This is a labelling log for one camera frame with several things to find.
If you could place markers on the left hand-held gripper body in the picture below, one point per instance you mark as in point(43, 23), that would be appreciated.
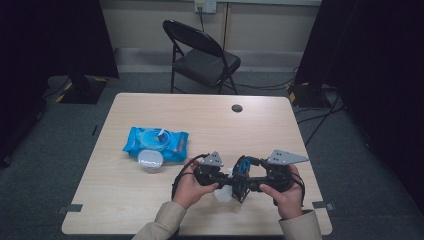
point(213, 160)

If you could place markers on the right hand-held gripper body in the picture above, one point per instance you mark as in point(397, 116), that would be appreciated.
point(283, 157)

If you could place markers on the white wet wipe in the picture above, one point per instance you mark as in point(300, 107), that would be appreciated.
point(223, 195)
point(161, 132)

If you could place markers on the blue and black toy car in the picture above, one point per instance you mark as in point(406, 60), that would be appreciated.
point(244, 166)

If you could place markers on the blue wet wipes pack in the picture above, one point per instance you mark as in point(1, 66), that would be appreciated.
point(178, 145)

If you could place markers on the person's right hand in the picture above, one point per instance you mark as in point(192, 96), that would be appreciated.
point(290, 203)

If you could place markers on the person's left hand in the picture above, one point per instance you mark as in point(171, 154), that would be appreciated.
point(188, 190)

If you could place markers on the grey tape strip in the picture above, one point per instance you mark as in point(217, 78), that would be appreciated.
point(322, 205)
point(68, 209)

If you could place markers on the black stand base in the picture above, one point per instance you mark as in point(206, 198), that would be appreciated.
point(308, 96)
point(83, 91)

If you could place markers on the black folding chair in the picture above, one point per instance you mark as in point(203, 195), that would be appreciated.
point(206, 65)

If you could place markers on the small black floor strip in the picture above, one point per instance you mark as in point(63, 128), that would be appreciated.
point(95, 130)

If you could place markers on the black curtain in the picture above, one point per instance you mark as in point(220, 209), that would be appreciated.
point(50, 50)
point(373, 66)

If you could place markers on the beige wall conduit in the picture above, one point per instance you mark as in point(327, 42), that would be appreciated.
point(226, 26)

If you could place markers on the white wall socket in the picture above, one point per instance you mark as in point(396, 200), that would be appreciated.
point(206, 6)

